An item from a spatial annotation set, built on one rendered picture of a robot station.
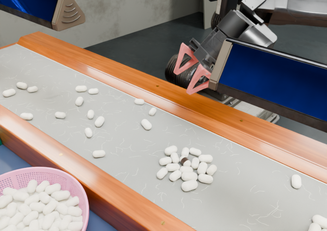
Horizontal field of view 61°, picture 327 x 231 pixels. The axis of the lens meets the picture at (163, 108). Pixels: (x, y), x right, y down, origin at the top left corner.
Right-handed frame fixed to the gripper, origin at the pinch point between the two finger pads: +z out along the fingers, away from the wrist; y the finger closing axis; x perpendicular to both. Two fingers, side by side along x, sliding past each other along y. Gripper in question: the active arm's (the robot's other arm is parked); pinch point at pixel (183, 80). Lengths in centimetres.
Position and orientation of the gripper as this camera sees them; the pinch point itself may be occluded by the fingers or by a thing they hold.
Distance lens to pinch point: 70.0
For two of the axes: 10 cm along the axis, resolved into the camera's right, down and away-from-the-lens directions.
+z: -6.4, 7.0, 3.0
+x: -7.1, -4.1, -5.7
